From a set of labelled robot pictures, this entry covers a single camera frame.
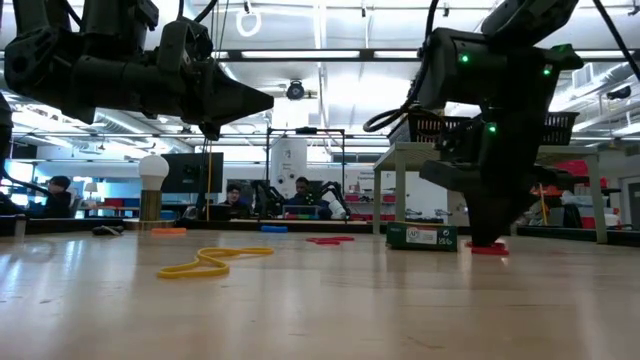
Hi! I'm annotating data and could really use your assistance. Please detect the sage green metal riser shelf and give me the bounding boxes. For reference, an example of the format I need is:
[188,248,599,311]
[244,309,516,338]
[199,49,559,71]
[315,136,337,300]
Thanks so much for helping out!
[372,142,610,246]

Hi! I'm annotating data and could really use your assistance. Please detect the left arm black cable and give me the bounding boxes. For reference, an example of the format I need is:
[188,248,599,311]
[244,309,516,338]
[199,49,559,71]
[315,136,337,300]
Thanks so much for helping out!
[177,0,221,24]

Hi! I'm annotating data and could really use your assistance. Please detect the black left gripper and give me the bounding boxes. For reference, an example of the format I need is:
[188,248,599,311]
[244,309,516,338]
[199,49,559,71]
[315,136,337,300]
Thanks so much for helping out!
[64,19,275,142]

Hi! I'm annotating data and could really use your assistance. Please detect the white hanging cable loop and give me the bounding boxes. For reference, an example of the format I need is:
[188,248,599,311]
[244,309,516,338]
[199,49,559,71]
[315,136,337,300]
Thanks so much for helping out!
[235,8,263,39]

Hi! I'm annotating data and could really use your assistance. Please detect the yellow blue Crayola crayon box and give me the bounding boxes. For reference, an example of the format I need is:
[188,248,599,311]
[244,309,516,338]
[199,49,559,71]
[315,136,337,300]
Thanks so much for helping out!
[385,221,460,253]

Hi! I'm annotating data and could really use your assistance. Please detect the black overhead camera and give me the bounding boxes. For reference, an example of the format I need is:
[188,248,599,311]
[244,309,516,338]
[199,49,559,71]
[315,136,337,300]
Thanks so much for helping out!
[285,78,307,102]

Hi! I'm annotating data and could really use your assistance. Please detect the black background monitor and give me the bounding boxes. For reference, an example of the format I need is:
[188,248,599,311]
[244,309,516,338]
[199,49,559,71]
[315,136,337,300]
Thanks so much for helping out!
[160,151,225,195]

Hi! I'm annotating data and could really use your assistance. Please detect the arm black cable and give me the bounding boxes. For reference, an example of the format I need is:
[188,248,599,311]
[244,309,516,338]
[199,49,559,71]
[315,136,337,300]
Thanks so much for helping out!
[363,0,441,134]
[177,0,221,24]

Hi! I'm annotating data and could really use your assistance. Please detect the red rubber band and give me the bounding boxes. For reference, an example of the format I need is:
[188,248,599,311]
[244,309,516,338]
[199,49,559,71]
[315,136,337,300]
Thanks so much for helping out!
[305,235,357,247]
[466,240,511,257]

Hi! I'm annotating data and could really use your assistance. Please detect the yellow rubber band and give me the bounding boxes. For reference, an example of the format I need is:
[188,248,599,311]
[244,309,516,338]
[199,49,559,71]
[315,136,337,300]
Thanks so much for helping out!
[156,246,276,280]

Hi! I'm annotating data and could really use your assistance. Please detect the rolling rack of parts bins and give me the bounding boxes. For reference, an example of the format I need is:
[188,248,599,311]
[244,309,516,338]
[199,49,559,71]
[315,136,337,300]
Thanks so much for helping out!
[537,158,610,230]

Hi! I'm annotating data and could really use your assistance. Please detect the yellow hanging cable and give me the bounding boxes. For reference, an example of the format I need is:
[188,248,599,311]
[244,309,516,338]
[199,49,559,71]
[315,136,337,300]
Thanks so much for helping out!
[537,183,550,227]

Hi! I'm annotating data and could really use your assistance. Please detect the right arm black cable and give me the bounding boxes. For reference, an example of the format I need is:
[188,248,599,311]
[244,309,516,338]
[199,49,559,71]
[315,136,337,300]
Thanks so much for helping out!
[363,0,441,134]

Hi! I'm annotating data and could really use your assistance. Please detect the person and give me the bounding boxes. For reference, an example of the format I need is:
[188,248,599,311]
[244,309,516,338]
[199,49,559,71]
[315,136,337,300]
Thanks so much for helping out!
[218,182,252,220]
[42,174,75,220]
[286,175,332,220]

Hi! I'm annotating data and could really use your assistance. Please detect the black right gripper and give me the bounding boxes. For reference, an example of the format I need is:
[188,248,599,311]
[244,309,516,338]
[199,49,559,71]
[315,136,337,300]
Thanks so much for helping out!
[418,110,576,247]

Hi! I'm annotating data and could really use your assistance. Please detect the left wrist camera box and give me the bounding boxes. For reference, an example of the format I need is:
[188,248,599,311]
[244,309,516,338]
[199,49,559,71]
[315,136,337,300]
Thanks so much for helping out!
[82,0,160,59]

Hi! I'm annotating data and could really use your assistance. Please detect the black plastic mesh basket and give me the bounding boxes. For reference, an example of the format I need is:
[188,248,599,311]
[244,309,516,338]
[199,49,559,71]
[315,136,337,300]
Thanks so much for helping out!
[542,110,582,147]
[388,112,475,145]

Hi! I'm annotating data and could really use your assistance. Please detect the white bulb desk lamp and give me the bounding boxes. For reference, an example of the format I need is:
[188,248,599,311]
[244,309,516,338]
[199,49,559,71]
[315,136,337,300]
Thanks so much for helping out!
[123,153,175,231]

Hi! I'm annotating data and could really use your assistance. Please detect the small black object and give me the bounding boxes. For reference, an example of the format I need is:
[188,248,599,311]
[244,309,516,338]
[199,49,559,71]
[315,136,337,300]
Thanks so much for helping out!
[90,224,126,238]

